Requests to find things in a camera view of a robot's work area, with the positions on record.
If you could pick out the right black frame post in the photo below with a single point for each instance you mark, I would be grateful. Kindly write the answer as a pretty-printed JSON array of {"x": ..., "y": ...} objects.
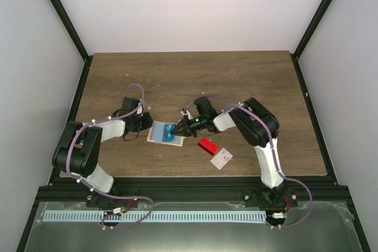
[{"x": 311, "y": 28}]

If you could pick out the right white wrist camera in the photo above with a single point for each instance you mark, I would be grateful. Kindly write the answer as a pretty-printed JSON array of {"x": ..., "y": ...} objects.
[{"x": 185, "y": 112}]

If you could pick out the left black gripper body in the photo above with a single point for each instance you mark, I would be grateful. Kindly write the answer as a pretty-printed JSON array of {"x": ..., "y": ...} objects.
[{"x": 142, "y": 126}]

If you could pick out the light blue slotted cable duct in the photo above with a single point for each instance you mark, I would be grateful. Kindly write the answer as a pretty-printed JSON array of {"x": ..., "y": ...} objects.
[{"x": 257, "y": 217}]

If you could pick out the beige leather card holder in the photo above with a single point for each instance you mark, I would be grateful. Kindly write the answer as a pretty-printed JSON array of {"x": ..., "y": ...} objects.
[{"x": 160, "y": 132}]

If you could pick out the black aluminium front rail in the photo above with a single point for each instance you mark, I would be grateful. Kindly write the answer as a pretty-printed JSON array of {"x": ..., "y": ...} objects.
[{"x": 190, "y": 189}]

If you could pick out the red card black stripe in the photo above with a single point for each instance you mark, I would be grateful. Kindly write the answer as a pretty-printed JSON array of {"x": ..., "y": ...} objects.
[{"x": 208, "y": 146}]

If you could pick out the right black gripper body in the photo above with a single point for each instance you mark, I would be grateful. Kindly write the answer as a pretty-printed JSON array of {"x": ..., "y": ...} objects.
[{"x": 192, "y": 127}]

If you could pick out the left black frame post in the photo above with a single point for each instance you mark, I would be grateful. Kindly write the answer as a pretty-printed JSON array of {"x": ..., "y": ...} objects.
[{"x": 66, "y": 21}]

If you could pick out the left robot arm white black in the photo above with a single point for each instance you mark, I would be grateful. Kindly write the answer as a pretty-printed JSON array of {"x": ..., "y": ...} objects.
[{"x": 77, "y": 152}]

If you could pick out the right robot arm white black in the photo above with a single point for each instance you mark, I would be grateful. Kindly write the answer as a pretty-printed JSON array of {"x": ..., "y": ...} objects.
[{"x": 258, "y": 126}]

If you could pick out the blue white card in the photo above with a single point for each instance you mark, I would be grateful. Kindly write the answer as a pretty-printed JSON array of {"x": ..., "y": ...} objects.
[{"x": 167, "y": 136}]

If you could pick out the white card pink pattern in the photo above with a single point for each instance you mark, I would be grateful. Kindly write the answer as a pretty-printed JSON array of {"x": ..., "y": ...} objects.
[{"x": 221, "y": 158}]

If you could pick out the black frame post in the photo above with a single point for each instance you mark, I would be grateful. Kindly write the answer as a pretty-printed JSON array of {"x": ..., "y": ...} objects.
[
  {"x": 66, "y": 21},
  {"x": 311, "y": 28}
]

